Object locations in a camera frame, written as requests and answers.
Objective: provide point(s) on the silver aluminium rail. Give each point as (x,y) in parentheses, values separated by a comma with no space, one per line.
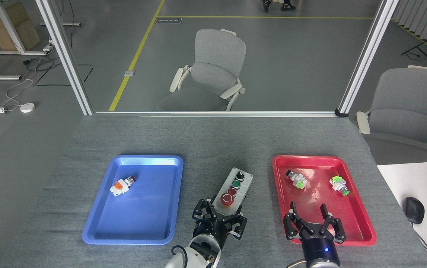
(213,114)

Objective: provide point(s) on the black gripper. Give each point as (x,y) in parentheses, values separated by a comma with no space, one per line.
(319,249)
(215,229)

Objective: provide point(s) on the brown cardboard box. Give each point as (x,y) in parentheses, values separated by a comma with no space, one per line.
(16,26)

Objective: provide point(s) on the silver aluminium post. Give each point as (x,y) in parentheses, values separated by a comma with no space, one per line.
(64,56)
(367,56)

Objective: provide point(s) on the black computer mouse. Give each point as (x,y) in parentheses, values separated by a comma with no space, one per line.
(413,210)

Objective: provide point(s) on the white round floor device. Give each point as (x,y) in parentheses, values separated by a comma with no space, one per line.
(27,108)

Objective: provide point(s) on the white side table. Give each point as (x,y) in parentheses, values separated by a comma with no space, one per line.
(421,182)

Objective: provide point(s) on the red-headed push button switch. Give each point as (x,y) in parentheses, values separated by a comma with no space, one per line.
(121,187)

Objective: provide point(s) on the white desk frame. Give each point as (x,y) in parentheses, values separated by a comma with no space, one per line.
(6,22)

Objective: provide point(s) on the red plastic tray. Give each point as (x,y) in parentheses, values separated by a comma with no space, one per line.
(317,165)

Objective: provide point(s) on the white power strip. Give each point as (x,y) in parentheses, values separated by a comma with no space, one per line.
(47,47)

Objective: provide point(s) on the grey office chair, wide back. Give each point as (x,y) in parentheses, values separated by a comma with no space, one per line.
(410,96)

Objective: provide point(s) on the blue plastic tray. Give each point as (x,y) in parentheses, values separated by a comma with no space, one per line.
(142,208)

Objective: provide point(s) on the grey control box with buttons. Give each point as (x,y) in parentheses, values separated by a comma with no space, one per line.
(243,182)

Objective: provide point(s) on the silver floor outlet cover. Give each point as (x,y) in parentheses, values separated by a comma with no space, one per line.
(129,73)

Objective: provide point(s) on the grey office chair, narrow back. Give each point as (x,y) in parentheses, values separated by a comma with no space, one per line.
(217,52)

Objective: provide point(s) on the silver-headed switch with green clip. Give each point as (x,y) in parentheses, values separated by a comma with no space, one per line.
(296,179)

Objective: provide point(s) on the green-headed push button switch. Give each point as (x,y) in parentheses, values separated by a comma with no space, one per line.
(339,185)

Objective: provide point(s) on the person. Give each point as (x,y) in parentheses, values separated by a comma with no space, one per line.
(287,5)

